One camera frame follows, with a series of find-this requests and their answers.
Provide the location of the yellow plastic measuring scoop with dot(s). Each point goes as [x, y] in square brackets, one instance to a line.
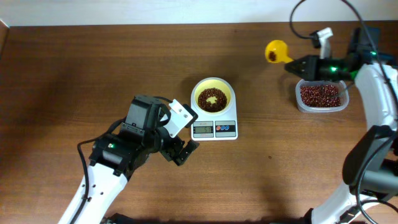
[277, 51]

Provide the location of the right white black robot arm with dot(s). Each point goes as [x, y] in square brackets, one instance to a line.
[369, 178]

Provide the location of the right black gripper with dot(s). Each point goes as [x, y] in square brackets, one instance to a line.
[309, 67]

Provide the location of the red adzuki beans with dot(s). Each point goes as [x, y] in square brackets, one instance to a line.
[323, 96]

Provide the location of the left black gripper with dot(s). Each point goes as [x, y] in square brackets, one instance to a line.
[170, 153]

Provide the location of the red beans in bowl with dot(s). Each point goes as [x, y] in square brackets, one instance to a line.
[212, 100]

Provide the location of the white digital kitchen scale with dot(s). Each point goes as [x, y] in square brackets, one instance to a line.
[215, 127]

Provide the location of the pale yellow plastic bowl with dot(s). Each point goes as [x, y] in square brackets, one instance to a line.
[213, 82]

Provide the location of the clear plastic food container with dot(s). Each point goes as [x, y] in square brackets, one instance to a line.
[342, 94]

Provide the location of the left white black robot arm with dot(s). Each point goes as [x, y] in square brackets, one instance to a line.
[151, 125]

